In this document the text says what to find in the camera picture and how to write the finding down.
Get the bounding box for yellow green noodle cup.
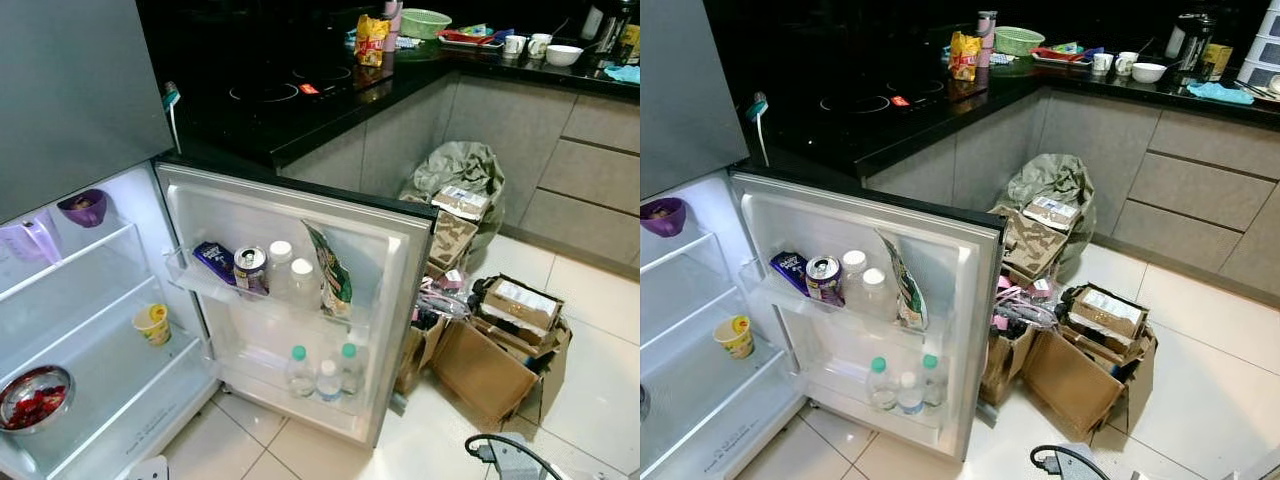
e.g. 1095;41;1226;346
133;304;172;347
713;316;754;360

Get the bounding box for purple drink can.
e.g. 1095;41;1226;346
805;256;845;307
232;246;269;296

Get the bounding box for glass fridge shelf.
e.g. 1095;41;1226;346
640;300;791;401
0;222;151;301
640;230;719;301
0;290;206;411

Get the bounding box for grey fridge upper door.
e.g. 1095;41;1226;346
640;0;749;201
0;0;176;226

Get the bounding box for clear fridge door shelf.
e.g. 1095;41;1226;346
215;350;376;416
795;365;956;431
740;258;936;336
165;245;356;326

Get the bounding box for fridge lower door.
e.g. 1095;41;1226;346
730;170;1006;463
155;160;436;449

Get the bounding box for purple plastic bowl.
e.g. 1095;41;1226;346
57;189;109;229
640;197;688;238

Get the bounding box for grey cabinet drawer front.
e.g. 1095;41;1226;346
518;188;641;267
1128;150;1278;236
1150;102;1280;186
538;138;641;215
1110;198;1259;276
562;93;641;153

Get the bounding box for cardboard box with white label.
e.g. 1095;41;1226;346
470;275;566;351
1060;283;1151;361

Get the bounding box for dark blue snack pack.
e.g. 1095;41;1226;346
192;241;237;286
768;251;813;296

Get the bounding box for grey kitchen cabinet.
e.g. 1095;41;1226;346
280;72;641;271
865;88;1280;296

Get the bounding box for teal white brush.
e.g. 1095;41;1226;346
163;81;184;156
746;92;771;168

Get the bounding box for black kitchen counter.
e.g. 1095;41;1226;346
135;0;641;171
705;0;1280;181

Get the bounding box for small white printed box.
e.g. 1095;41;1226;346
1022;195;1083;233
432;185;493;221

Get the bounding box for tall brown cardboard box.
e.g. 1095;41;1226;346
1000;205;1071;291
425;205;481;281

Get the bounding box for grey green rubbish bag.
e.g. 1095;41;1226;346
990;152;1097;266
400;140;507;251

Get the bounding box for large brown cardboard box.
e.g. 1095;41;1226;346
430;315;573;426
1020;325;1159;436

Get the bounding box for black silver kettle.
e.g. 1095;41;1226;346
583;0;633;56
1165;12;1216;73

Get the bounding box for milky bottle with white cap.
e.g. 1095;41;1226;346
860;268;893;321
840;250;869;306
266;240;296;301
288;258;319;309

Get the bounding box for black induction cooktop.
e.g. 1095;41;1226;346
185;50;396;126
775;65;986;141

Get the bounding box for small brown cardboard box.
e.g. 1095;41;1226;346
978;320;1041;406
395;310;448;396

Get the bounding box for red tray with items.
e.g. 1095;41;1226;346
1030;42;1101;69
437;25;513;53

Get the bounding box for green white snack bag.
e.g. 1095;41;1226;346
877;230;929;331
302;220;354;319

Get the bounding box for green cap water bottle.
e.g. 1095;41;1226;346
865;356;897;411
285;345;315;399
338;342;363;396
918;353;944;406

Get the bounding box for green plastic basket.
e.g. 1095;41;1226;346
398;8;453;41
994;26;1047;58

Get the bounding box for white cap water bottle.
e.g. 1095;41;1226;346
315;359;343;403
895;371;924;416

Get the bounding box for yellow snack bag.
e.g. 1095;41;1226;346
948;31;984;83
355;14;391;68

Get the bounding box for lilac plastic jug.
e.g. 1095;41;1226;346
0;210;63;266

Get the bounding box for white stacked containers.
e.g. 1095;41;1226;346
1237;0;1280;86

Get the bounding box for pink white cable bundle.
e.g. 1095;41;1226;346
415;275;476;321
990;280;1061;331

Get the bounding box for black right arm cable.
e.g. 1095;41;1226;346
1030;444;1101;480
464;433;561;480

